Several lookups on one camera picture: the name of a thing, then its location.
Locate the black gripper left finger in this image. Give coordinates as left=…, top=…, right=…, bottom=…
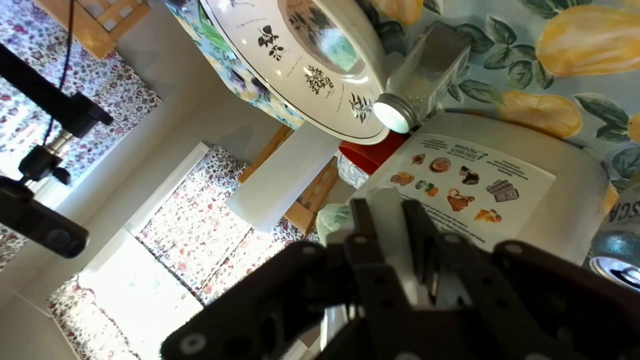
left=158, top=198, right=412, bottom=360

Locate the white bin with sticker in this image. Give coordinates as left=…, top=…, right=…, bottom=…
left=355, top=107, right=609, bottom=267

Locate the black stereo camera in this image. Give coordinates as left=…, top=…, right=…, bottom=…
left=0, top=176, right=89, bottom=260

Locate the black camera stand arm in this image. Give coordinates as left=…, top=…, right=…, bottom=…
left=0, top=41, right=115, bottom=187

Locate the thin black camera cable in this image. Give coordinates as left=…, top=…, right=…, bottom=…
left=41, top=0, right=76, bottom=145

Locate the lemon print tablecloth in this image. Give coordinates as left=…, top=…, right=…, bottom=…
left=161, top=0, right=640, bottom=201

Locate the glass salt shaker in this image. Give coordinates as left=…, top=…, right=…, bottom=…
left=369, top=24, right=471, bottom=135

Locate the red container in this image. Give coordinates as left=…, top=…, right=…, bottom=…
left=338, top=129, right=409, bottom=176

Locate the silver soda can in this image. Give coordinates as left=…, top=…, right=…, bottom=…
left=583, top=182, right=640, bottom=295

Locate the floral curtain valance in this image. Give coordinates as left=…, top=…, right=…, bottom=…
left=47, top=271, right=135, bottom=360

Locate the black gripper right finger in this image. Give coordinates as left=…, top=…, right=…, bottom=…
left=401, top=198, right=640, bottom=360

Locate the large white floral plate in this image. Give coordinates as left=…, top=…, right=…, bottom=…
left=198, top=0, right=395, bottom=145

